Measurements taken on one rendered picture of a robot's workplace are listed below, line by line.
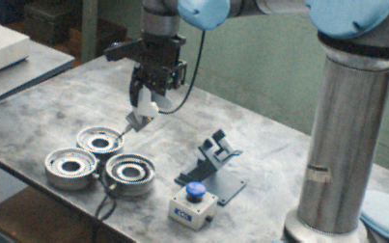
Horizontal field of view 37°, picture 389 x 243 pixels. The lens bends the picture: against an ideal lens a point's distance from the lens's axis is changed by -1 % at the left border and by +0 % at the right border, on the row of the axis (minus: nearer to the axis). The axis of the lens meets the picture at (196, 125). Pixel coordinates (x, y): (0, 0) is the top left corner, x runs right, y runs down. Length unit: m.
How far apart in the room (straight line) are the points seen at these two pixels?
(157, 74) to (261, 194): 0.36
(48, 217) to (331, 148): 0.94
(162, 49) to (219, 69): 1.88
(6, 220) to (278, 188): 0.68
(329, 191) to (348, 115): 0.11
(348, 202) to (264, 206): 0.47
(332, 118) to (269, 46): 2.09
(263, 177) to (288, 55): 1.51
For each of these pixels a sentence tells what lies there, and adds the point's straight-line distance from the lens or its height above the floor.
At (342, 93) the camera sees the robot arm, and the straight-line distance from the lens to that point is 0.71.
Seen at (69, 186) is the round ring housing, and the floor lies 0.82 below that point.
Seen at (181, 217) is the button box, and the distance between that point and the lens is 1.14.
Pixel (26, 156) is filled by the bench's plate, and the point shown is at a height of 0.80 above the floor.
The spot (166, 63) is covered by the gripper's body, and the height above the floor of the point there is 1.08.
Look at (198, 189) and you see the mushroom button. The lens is 1.12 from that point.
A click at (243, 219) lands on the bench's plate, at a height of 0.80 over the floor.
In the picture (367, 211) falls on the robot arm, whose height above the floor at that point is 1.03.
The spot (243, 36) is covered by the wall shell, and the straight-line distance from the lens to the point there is 2.86.
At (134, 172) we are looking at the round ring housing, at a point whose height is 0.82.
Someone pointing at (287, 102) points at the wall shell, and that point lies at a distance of 2.86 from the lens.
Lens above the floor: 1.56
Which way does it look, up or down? 31 degrees down
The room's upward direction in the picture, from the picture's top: 9 degrees clockwise
